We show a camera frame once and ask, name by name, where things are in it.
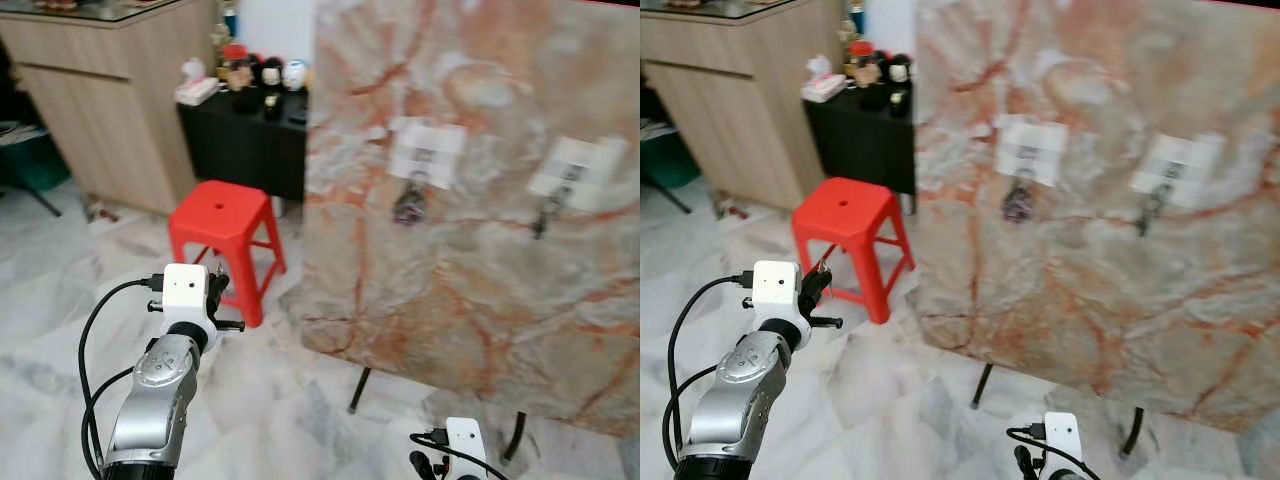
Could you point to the white hook plate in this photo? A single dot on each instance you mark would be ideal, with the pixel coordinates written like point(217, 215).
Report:
point(1032, 148)
point(428, 150)
point(1180, 168)
point(578, 170)

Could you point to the red plastic stool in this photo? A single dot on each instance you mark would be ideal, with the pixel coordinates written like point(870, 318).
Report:
point(850, 208)
point(220, 210)

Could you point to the small red dumbbell toy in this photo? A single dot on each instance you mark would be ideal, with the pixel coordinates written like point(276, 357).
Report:
point(732, 210)
point(100, 212)

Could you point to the black sideboard with toys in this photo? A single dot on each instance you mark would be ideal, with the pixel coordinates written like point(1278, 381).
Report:
point(865, 150)
point(250, 155)

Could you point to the black tripod stand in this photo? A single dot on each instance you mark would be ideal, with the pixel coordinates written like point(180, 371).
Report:
point(672, 197)
point(40, 202)

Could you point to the marble pattern board on legs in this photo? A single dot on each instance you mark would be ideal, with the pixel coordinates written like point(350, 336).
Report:
point(470, 300)
point(1100, 300)

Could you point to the light wooden cabinet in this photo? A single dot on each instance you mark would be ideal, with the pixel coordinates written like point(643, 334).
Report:
point(110, 110)
point(740, 110)

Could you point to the green bin with rubbish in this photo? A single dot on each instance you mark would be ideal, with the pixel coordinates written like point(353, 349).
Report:
point(668, 160)
point(35, 165)

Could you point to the black wallet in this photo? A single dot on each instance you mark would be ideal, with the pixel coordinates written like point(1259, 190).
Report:
point(246, 101)

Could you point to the pink white tissue pack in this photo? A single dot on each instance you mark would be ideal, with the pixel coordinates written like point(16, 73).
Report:
point(824, 88)
point(197, 92)

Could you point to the purple key bunch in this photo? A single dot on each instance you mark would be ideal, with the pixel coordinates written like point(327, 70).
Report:
point(410, 205)
point(1018, 203)

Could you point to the dark hanging key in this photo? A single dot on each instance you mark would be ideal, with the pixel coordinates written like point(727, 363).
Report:
point(545, 215)
point(1152, 212)

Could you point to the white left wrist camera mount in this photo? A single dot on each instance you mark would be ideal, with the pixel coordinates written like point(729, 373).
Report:
point(183, 288)
point(775, 285)

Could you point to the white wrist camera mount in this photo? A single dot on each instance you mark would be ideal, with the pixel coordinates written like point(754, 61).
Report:
point(183, 288)
point(467, 445)
point(1063, 440)
point(775, 285)

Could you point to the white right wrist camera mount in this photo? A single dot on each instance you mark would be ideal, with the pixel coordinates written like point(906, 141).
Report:
point(1063, 440)
point(467, 445)

